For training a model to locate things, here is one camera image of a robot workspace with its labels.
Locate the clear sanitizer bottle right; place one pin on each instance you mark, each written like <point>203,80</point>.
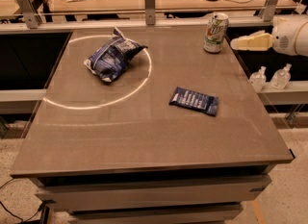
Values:
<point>281,77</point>

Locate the clear sanitizer bottle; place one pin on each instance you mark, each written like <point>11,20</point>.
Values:
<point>258,79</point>
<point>281,77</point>

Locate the white green 7up can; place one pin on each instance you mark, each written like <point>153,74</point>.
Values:
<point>214,37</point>

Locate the grey metal bracket left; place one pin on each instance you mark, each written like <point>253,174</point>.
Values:
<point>30,15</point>

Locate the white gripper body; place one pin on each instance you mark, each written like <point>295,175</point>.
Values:
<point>286,37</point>

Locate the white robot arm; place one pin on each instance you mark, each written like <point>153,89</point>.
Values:
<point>289,36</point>

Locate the clear sanitizer bottle left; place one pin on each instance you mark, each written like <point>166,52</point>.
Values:
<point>258,79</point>

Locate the blue chip bag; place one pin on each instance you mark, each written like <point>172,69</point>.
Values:
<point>113,58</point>

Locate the blue rxbar wrapper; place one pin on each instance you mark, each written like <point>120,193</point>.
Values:
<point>195,101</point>

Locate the grey metal bracket centre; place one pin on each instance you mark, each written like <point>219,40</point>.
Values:
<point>149,6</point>

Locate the grey drawer cabinet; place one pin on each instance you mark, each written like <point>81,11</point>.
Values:
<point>154,196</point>

